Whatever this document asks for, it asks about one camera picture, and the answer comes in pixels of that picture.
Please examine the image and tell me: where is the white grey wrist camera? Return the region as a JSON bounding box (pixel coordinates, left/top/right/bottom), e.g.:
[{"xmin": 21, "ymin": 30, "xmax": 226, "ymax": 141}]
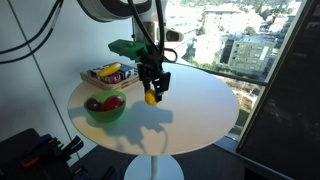
[{"xmin": 156, "ymin": 27, "xmax": 185, "ymax": 43}]

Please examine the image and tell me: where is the large black panel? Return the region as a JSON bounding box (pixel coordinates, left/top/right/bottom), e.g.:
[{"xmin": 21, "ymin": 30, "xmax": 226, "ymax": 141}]
[{"xmin": 236, "ymin": 0, "xmax": 320, "ymax": 180}]

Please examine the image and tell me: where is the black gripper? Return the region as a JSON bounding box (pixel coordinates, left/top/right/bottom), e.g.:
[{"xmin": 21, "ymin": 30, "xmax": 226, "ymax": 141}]
[{"xmin": 137, "ymin": 53, "xmax": 172, "ymax": 103}]

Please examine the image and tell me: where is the yellow plastic lemon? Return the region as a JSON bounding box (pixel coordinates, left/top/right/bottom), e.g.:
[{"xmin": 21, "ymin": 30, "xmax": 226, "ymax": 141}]
[{"xmin": 144, "ymin": 88, "xmax": 159, "ymax": 107}]

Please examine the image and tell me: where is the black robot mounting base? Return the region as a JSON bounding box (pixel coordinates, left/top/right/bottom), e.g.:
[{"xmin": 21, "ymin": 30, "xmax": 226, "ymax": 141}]
[{"xmin": 0, "ymin": 128, "xmax": 116, "ymax": 180}]

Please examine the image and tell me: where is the blue handled clamp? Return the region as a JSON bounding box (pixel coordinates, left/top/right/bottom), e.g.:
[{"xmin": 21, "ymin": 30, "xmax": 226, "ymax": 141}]
[{"xmin": 32, "ymin": 133, "xmax": 54, "ymax": 152}]

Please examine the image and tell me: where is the dark purple plastic plum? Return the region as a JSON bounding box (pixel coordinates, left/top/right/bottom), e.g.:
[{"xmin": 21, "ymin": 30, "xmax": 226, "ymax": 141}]
[{"xmin": 86, "ymin": 97, "xmax": 103, "ymax": 112}]

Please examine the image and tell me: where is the wooden slatted tray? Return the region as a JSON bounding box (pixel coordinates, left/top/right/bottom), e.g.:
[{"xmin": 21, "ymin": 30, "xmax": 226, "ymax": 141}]
[{"xmin": 79, "ymin": 62, "xmax": 142, "ymax": 92}]

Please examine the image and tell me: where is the green plastic bowl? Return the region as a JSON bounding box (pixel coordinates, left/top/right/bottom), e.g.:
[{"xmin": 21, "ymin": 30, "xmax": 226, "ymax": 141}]
[{"xmin": 83, "ymin": 90, "xmax": 128, "ymax": 123}]

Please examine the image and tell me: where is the black window railing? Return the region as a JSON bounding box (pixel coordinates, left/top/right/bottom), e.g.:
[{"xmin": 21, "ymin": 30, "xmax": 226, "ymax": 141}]
[{"xmin": 164, "ymin": 59, "xmax": 268, "ymax": 87}]

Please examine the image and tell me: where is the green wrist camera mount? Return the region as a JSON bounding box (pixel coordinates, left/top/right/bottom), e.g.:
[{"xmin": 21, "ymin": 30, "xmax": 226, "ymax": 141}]
[{"xmin": 107, "ymin": 38, "xmax": 148, "ymax": 62}]

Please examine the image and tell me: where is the red plastic apple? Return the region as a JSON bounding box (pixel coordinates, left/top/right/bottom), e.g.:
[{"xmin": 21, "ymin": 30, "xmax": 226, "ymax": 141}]
[{"xmin": 103, "ymin": 95, "xmax": 125, "ymax": 112}]

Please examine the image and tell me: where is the white table pedestal base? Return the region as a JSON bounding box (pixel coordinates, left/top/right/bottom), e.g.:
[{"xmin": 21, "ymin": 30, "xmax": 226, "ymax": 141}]
[{"xmin": 123, "ymin": 154, "xmax": 185, "ymax": 180}]

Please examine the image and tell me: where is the orange handled clamp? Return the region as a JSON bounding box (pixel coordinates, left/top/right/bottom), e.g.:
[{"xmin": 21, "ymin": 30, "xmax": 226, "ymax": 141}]
[{"xmin": 21, "ymin": 155, "xmax": 42, "ymax": 169}]

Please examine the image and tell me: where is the blue printed cube box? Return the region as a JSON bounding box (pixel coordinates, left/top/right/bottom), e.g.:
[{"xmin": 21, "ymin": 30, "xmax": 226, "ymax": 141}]
[{"xmin": 118, "ymin": 64, "xmax": 137, "ymax": 80}]

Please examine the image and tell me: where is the white printed cube box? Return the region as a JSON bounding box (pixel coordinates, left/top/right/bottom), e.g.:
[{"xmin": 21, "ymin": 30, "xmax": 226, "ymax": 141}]
[{"xmin": 90, "ymin": 67, "xmax": 105, "ymax": 80}]

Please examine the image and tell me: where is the yellow plastic banana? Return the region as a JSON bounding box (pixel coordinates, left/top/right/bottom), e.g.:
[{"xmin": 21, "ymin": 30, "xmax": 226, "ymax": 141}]
[{"xmin": 97, "ymin": 62, "xmax": 122, "ymax": 78}]

